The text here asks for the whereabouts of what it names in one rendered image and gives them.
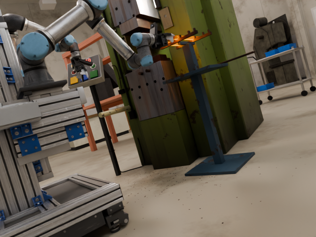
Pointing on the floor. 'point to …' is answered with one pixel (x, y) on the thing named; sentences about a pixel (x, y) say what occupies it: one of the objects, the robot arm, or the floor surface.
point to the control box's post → (105, 131)
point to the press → (270, 43)
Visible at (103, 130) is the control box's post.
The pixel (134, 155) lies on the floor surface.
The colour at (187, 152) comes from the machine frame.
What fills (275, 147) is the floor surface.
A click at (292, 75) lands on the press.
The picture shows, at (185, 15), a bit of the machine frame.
